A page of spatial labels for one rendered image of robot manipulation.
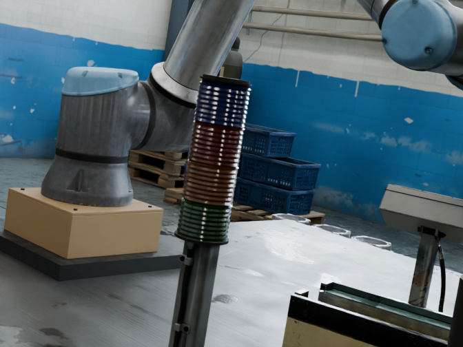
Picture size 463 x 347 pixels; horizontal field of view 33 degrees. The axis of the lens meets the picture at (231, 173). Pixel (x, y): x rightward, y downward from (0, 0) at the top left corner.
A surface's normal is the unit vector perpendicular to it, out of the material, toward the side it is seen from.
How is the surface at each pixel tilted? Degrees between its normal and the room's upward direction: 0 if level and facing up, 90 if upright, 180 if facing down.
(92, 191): 70
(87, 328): 0
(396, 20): 93
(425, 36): 94
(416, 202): 59
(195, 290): 90
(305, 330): 90
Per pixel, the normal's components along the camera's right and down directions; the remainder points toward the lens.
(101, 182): 0.44, -0.16
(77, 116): -0.30, 0.08
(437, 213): -0.36, -0.48
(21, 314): 0.15, -0.98
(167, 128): 0.58, 0.43
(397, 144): -0.68, -0.01
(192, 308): -0.51, 0.03
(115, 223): 0.72, 0.20
